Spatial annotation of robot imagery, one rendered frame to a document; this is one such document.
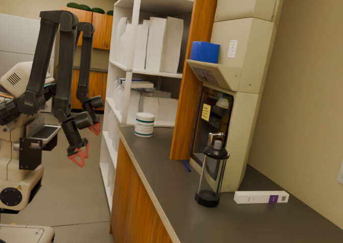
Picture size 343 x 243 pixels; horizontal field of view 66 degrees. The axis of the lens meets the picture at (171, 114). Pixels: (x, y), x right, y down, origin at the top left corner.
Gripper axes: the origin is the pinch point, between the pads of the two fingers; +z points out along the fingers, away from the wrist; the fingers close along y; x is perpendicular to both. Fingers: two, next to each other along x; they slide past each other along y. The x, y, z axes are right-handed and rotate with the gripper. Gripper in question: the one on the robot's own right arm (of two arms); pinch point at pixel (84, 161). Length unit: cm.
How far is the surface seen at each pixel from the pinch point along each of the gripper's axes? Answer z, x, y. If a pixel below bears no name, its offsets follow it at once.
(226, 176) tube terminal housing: 26, -59, -9
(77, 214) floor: 82, 61, 104
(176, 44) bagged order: -33, -73, 130
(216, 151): 7, -56, -21
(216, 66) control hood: -24, -67, -10
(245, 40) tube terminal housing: -29, -82, -8
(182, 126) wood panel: 8, -49, 25
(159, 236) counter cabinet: 35.2, -23.2, -20.5
